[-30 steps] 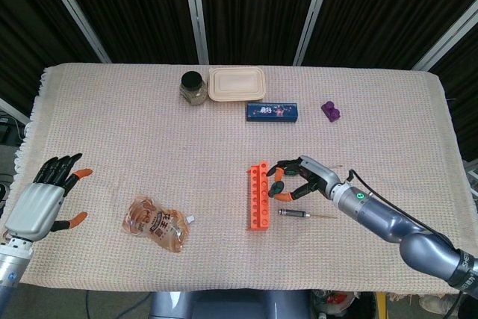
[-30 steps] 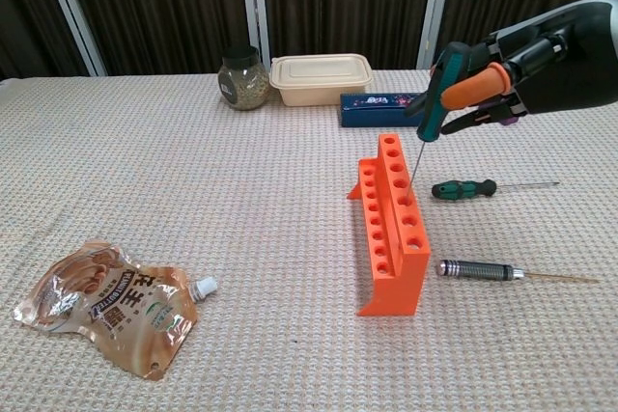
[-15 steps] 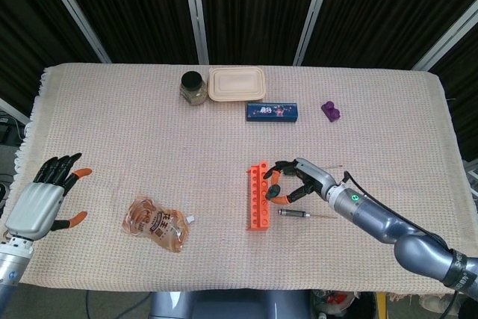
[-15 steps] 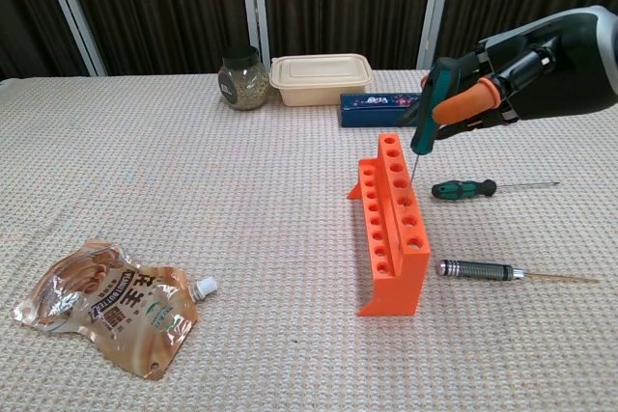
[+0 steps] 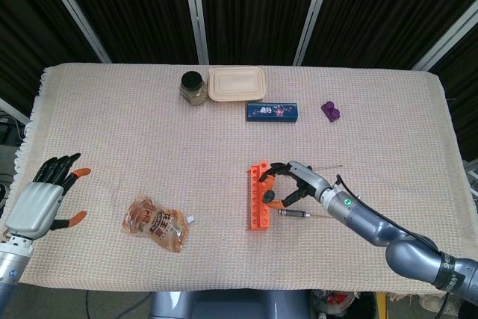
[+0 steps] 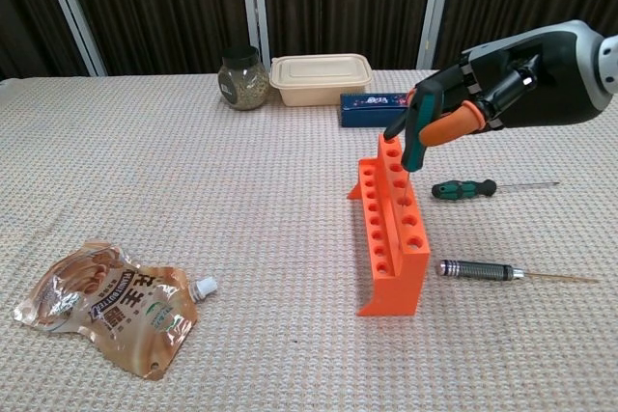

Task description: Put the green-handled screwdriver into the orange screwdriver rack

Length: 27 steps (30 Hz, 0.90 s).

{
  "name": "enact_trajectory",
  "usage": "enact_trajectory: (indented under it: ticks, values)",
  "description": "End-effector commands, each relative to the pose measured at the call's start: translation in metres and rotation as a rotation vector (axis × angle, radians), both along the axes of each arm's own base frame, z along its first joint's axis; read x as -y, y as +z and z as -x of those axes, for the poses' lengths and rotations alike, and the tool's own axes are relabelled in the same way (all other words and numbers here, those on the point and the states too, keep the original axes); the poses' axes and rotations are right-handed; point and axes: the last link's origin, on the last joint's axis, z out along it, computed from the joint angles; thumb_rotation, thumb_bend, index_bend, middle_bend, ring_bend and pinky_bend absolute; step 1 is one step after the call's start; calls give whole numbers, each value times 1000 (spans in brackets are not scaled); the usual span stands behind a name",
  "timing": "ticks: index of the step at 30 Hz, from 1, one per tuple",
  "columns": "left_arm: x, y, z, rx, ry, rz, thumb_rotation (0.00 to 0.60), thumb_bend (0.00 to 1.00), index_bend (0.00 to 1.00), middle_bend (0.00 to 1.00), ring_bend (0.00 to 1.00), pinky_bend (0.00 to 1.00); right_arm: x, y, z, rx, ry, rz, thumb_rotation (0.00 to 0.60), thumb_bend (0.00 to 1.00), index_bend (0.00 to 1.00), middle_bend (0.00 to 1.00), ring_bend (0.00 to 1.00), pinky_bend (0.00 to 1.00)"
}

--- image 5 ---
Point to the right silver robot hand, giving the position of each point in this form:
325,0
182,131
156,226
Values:
310,181

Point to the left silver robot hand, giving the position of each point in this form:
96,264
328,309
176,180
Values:
31,207

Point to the green screwdriver black butt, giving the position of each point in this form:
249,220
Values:
268,196

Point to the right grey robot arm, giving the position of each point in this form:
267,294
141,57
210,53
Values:
373,225

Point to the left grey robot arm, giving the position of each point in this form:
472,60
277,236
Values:
13,259

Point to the silver metal precision screwdriver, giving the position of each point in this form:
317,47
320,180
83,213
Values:
295,214

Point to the orange tool rack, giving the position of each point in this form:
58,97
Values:
257,218

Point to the purple toy block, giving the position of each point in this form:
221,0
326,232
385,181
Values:
331,111

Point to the blue printed box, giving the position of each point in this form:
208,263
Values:
272,111

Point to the beige lidded food container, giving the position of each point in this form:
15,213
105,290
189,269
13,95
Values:
237,83

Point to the peanut butter spout pouch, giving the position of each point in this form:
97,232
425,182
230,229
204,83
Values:
157,225

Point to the black waste bin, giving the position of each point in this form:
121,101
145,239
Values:
347,306

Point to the beige woven tablecloth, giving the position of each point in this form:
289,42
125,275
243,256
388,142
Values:
149,128

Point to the glass jar black lid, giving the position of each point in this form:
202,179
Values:
193,91

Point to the grey robot torso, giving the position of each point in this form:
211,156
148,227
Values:
224,306

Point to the dark pleated partition panel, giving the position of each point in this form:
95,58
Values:
254,9
130,9
22,35
373,9
463,91

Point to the white partition frame post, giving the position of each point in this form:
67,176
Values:
13,110
74,12
448,42
196,12
313,12

